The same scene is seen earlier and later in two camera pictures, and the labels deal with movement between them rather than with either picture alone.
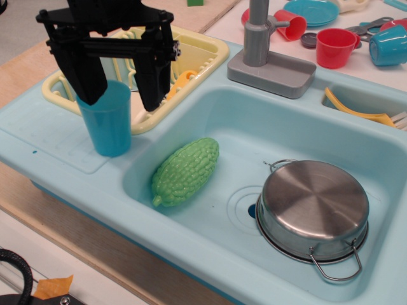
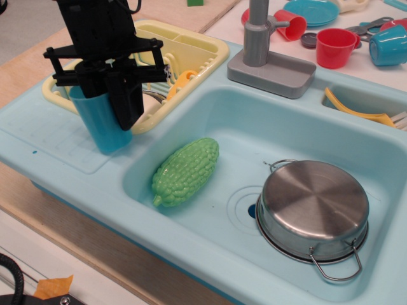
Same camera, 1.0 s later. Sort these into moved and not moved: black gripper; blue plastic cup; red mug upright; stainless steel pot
Moved: black gripper
Not moved: stainless steel pot; red mug upright; blue plastic cup
